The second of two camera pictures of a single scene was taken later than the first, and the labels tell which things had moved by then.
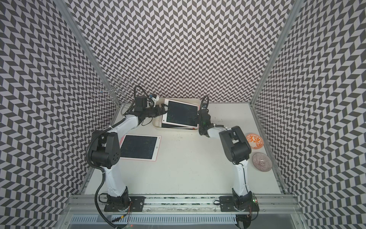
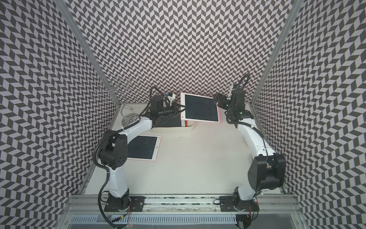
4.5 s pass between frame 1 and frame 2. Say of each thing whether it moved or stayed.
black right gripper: moved
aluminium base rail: stayed
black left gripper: moved
